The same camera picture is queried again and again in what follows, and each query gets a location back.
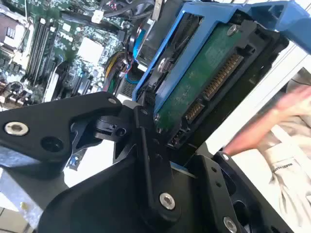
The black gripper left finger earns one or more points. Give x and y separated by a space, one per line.
36 126

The person's hand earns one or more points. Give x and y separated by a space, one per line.
296 102

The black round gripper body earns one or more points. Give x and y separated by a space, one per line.
109 206

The hard disk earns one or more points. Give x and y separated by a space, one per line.
189 85

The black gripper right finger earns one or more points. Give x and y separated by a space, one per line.
218 194

